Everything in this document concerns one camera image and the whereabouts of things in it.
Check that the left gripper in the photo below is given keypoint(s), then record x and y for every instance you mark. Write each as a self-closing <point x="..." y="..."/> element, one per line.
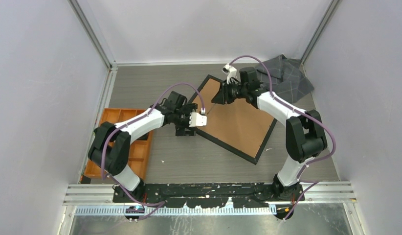
<point x="180" y="130"/>

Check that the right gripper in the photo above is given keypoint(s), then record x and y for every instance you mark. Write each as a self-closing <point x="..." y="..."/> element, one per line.
<point x="223" y="97"/>

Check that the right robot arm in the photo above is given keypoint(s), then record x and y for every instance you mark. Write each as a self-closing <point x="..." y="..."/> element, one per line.
<point x="305" y="138"/>

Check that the orange wooden divided tray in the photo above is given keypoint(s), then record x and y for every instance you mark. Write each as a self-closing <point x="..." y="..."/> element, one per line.
<point x="139" y="150"/>

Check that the grey checked cloth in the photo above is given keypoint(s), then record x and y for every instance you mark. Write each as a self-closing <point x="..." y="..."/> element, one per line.
<point x="288" y="81"/>

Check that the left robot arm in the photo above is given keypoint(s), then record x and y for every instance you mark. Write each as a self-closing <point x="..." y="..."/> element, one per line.
<point x="111" y="145"/>

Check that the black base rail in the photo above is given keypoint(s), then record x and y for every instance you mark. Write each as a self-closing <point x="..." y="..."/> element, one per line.
<point x="209" y="195"/>

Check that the black picture frame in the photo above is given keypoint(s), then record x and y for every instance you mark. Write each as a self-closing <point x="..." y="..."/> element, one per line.
<point x="237" y="127"/>

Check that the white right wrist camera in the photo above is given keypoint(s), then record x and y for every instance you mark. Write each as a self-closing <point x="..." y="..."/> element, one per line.
<point x="231" y="73"/>

